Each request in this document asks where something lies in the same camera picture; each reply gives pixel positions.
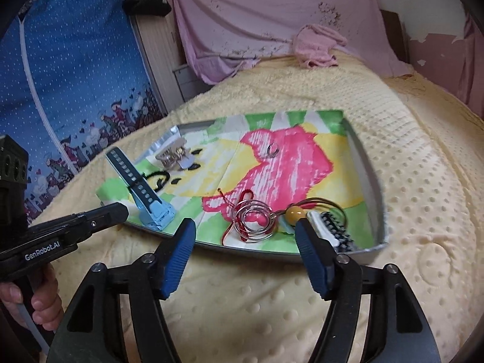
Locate pink towel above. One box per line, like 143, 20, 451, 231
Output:
291, 24, 348, 69

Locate colourful cartoon tray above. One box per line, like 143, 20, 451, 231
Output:
96, 110, 388, 265

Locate blue printed cloth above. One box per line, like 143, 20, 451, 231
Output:
0, 0, 169, 224

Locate pink curtain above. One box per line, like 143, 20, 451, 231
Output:
463, 13, 484, 116

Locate red string charm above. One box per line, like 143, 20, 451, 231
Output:
217, 188, 260, 246

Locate dark brown board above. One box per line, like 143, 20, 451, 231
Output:
380, 8, 411, 63

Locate silver wire bangles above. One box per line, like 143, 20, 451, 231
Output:
232, 197, 278, 243

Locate yellow bead wire bracelet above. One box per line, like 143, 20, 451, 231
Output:
278, 197, 345, 231

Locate pink sheet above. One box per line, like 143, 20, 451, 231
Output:
168, 0, 413, 86

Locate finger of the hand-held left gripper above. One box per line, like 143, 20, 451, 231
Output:
81, 202, 128, 236

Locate person's left hand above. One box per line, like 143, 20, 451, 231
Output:
0, 263, 63, 333

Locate white hair clip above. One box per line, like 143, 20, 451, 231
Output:
307, 211, 358, 253

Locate yellow dotted blanket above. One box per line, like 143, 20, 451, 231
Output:
30, 51, 484, 363

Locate beige hair claw clip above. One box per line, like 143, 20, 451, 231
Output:
155, 139, 200, 169

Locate colourful painted paper sheet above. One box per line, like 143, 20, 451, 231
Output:
98, 110, 369, 252

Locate blue watch strap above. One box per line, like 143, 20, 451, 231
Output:
105, 147, 175, 231

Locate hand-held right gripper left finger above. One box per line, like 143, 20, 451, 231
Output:
45, 217, 197, 363

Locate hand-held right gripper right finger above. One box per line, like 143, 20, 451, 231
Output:
294, 219, 439, 363

